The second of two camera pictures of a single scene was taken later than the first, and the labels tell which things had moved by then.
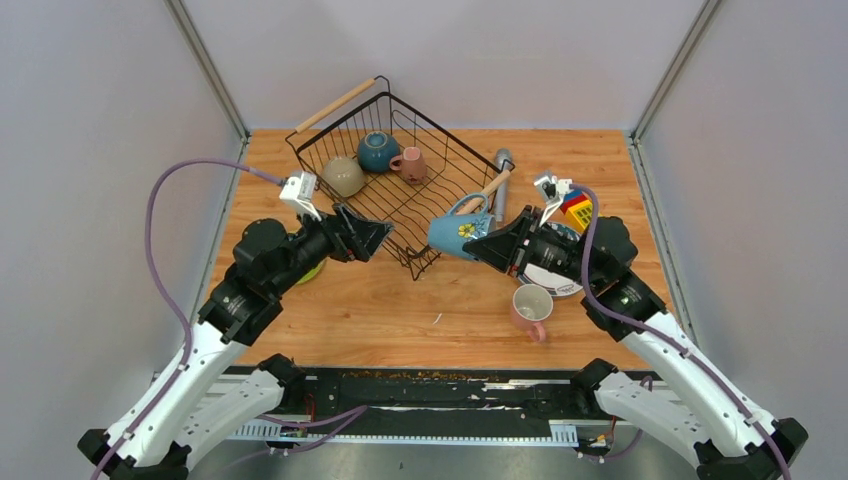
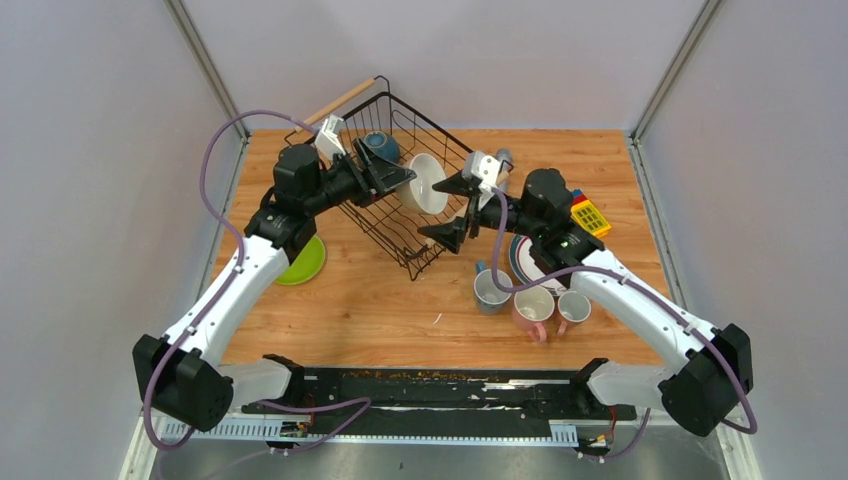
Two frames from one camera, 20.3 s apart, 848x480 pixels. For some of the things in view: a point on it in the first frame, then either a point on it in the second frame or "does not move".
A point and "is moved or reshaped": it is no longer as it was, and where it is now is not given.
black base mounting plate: [446, 401] does not move
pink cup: [531, 305] does not move
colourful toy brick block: [577, 208] does not move
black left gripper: [352, 236] -> [381, 174]
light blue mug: [467, 218] is moved or reshaped
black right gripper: [502, 248] -> [451, 233]
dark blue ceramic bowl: [376, 151] does not move
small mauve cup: [412, 165] -> [573, 309]
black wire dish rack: [373, 153] does not move
